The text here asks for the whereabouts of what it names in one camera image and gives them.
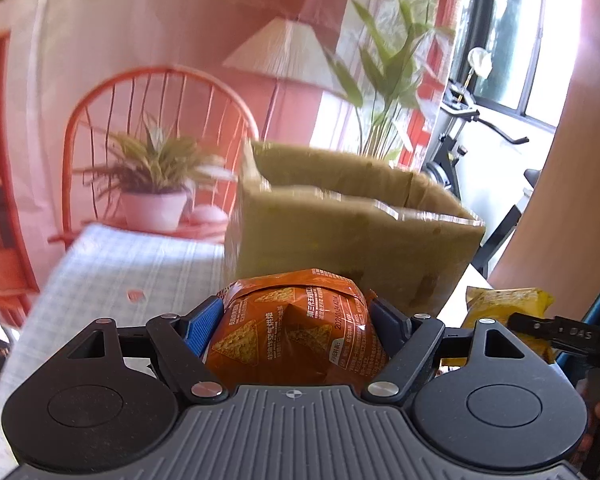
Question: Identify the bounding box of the yellow snack bag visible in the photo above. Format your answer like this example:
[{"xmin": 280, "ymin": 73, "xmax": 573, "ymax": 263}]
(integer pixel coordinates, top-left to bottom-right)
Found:
[{"xmin": 441, "ymin": 286, "xmax": 555, "ymax": 367}]

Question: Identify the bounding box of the orange chip bag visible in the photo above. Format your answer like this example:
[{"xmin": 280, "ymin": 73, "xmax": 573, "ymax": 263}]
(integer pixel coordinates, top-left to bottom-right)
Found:
[{"xmin": 206, "ymin": 269, "xmax": 389, "ymax": 391}]

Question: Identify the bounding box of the brown cardboard box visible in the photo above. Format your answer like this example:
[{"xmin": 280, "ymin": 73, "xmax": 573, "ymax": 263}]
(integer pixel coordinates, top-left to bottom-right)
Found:
[{"xmin": 223, "ymin": 141, "xmax": 486, "ymax": 315}]

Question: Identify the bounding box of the wooden panel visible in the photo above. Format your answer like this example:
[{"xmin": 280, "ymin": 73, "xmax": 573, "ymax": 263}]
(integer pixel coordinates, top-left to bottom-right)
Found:
[{"xmin": 490, "ymin": 0, "xmax": 600, "ymax": 318}]

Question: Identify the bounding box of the checkered bed sheet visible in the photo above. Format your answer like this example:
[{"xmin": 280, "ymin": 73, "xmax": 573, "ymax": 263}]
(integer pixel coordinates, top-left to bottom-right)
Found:
[{"xmin": 0, "ymin": 226, "xmax": 225, "ymax": 479}]

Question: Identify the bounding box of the black exercise bike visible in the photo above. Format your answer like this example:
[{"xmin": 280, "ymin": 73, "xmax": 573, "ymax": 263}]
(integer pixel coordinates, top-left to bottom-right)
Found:
[{"xmin": 422, "ymin": 47, "xmax": 540, "ymax": 278}]

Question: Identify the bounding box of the printed room backdrop cloth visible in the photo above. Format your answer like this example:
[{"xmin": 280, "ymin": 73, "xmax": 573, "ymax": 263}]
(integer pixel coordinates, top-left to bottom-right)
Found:
[{"xmin": 0, "ymin": 0, "xmax": 457, "ymax": 307}]

